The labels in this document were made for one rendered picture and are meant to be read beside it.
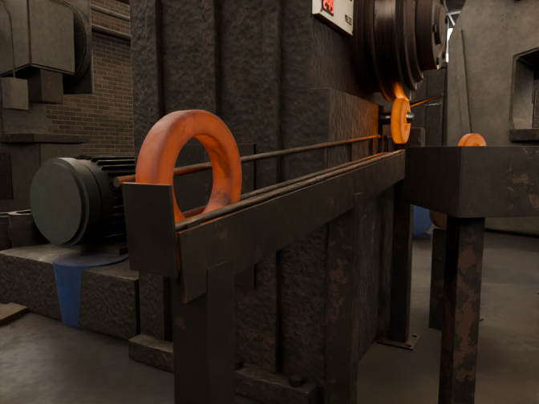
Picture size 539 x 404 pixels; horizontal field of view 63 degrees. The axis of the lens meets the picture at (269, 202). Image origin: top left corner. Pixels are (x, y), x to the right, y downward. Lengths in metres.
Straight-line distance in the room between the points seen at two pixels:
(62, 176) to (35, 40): 3.45
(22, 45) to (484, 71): 4.41
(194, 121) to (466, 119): 3.83
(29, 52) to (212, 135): 4.72
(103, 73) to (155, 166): 8.04
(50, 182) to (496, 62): 3.54
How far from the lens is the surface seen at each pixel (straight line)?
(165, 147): 0.53
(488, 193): 0.94
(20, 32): 5.37
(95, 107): 8.33
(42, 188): 2.10
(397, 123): 1.52
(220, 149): 0.62
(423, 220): 3.65
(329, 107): 1.16
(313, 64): 1.21
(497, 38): 4.35
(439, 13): 1.57
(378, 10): 1.44
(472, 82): 4.34
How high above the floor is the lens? 0.71
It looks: 7 degrees down
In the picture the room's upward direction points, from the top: straight up
